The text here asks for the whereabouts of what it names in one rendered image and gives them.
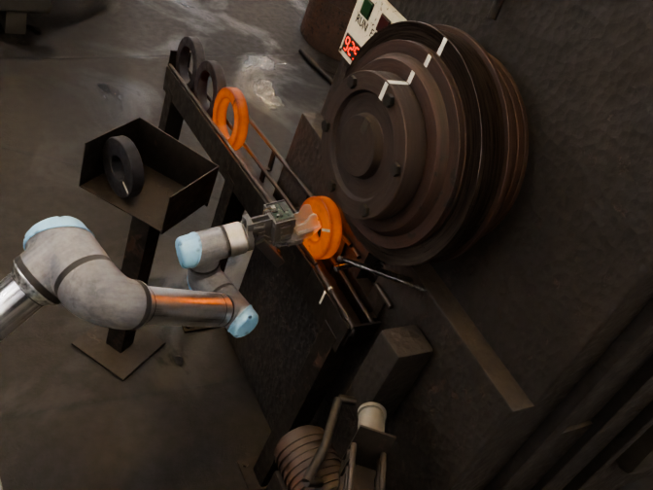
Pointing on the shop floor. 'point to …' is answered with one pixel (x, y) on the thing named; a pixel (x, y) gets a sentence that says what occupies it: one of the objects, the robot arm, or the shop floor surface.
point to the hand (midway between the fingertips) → (321, 222)
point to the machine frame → (507, 271)
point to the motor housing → (295, 439)
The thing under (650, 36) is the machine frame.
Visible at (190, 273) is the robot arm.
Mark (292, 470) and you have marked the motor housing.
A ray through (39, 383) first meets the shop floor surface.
